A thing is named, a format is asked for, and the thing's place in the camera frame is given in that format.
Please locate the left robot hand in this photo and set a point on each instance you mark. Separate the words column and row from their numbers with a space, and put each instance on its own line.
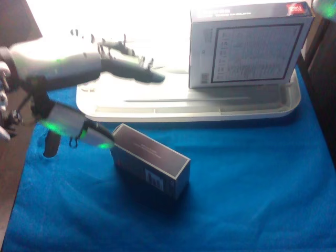
column 60, row 65

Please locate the small purple box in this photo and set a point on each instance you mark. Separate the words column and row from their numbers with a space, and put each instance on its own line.
column 149, row 155

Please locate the large navy white box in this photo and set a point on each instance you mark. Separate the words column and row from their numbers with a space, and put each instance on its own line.
column 249, row 52

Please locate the white plastic lid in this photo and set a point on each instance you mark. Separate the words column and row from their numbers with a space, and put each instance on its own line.
column 183, row 105

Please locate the blue cloth bag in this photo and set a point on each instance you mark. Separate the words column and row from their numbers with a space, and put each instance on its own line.
column 236, row 197

